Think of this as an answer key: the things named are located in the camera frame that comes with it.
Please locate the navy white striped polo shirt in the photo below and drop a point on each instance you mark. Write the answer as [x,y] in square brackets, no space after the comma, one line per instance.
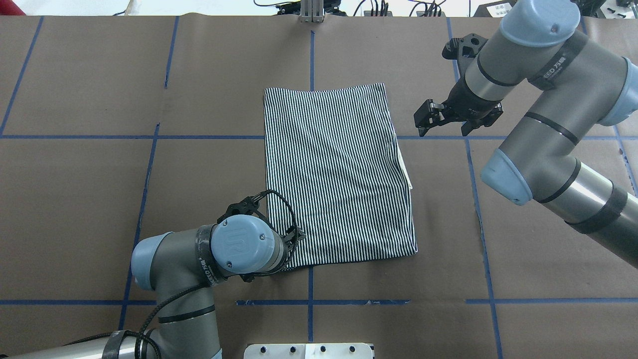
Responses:
[334,156]

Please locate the black spare gripper tool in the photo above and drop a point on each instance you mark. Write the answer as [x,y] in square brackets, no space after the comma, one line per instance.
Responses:
[296,7]

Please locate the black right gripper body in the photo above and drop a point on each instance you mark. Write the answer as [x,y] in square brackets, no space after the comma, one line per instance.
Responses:
[465,101]

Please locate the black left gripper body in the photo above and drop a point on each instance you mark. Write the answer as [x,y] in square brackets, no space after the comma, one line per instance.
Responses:
[292,238]

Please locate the black box with label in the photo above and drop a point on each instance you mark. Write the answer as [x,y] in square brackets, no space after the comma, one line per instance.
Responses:
[494,9]

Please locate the orange black usb hub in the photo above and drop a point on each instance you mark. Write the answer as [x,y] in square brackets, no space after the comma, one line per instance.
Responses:
[376,8]

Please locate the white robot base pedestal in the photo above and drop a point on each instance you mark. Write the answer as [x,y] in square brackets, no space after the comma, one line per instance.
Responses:
[310,351]

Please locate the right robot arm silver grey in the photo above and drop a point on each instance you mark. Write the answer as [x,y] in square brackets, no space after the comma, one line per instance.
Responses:
[582,84]

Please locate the aluminium frame post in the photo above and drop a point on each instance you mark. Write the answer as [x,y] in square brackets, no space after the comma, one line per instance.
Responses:
[312,11]

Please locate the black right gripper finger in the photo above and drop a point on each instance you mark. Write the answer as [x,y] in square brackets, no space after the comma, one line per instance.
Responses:
[487,121]
[430,115]

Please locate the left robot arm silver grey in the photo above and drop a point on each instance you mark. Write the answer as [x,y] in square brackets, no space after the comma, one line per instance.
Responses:
[182,268]

